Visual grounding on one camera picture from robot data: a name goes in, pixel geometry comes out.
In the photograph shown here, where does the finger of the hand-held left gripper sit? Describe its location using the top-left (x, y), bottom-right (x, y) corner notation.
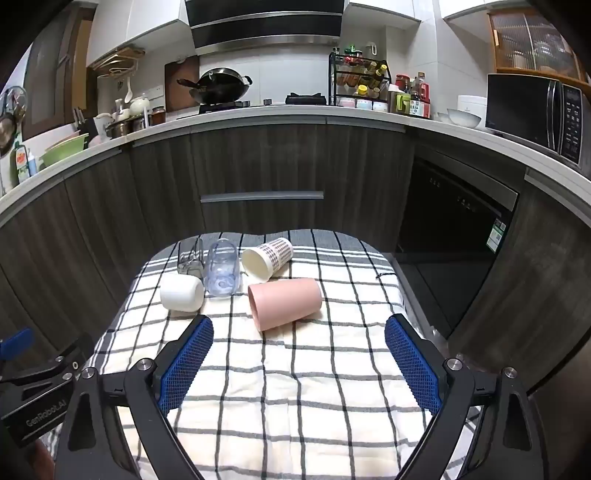
top-left (0, 329), bottom-right (95, 391)

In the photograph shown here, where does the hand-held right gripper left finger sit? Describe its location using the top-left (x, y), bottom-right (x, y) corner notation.
top-left (54, 314), bottom-right (215, 480)

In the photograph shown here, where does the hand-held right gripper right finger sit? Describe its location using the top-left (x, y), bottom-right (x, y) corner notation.
top-left (384, 314), bottom-right (548, 480)

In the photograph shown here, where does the pink cup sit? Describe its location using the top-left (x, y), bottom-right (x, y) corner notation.
top-left (247, 277), bottom-right (323, 332)

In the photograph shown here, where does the white cup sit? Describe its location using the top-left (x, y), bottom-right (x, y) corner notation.
top-left (160, 273), bottom-right (205, 313)

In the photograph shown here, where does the clear bluish plastic cup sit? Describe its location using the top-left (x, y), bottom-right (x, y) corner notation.
top-left (203, 238), bottom-right (243, 297)

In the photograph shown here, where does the patterned paper cup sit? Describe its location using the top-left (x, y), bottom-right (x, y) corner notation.
top-left (241, 237), bottom-right (294, 284)

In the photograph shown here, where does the dark clear glass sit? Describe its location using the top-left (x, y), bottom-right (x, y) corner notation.
top-left (177, 236), bottom-right (205, 280)

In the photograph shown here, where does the checked white cloth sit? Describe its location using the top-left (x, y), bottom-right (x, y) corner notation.
top-left (90, 228), bottom-right (481, 480)

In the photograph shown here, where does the black built-in dishwasher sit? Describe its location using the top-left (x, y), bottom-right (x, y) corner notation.
top-left (394, 157), bottom-right (520, 340)

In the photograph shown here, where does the green dish soap bottle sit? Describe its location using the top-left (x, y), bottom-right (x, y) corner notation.
top-left (11, 141), bottom-right (32, 185)

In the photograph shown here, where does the green basin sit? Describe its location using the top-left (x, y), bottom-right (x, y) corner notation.
top-left (39, 133), bottom-right (90, 169)

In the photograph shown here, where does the hanging steel pan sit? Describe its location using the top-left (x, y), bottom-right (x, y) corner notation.
top-left (0, 85), bottom-right (28, 155)

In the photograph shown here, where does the knife block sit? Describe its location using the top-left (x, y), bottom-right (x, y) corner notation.
top-left (74, 108), bottom-right (108, 140)

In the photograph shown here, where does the steel pot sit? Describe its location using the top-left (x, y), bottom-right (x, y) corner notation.
top-left (105, 117), bottom-right (148, 139)

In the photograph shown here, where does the large white bowl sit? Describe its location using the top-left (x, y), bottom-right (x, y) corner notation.
top-left (446, 108), bottom-right (482, 129)

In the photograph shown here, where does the white rice cooker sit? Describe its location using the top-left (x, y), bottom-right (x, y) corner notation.
top-left (457, 95), bottom-right (488, 126)

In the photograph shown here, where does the brown wooden door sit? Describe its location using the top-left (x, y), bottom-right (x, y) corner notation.
top-left (21, 4), bottom-right (98, 139)

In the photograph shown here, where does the black microwave oven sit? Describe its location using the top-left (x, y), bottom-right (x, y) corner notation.
top-left (485, 74), bottom-right (586, 166)

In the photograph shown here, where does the black wok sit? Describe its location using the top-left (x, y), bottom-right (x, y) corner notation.
top-left (177, 67), bottom-right (254, 105)

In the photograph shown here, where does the black stove burner grate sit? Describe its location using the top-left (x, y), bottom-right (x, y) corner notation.
top-left (285, 92), bottom-right (328, 106)

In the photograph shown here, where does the row of seasoning bottles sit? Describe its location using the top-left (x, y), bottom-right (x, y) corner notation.
top-left (336, 45), bottom-right (387, 110)

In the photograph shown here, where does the brown cutting board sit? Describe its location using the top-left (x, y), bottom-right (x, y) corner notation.
top-left (165, 55), bottom-right (201, 113)

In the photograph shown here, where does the black spice rack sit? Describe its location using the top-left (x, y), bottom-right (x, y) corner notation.
top-left (329, 52), bottom-right (389, 112)

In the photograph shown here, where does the wooden glass-door cabinet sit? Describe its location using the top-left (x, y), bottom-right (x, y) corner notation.
top-left (487, 10), bottom-right (583, 84)

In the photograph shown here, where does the black range hood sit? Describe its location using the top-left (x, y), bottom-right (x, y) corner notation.
top-left (185, 0), bottom-right (347, 51)

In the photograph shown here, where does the silver drawer handle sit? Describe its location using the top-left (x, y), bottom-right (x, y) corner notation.
top-left (200, 190), bottom-right (325, 204)

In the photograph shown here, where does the white jug with green handle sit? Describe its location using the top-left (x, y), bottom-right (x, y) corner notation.
top-left (388, 85), bottom-right (411, 114)

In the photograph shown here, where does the wooden wall rack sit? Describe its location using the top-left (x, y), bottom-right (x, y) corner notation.
top-left (90, 45), bottom-right (146, 79)

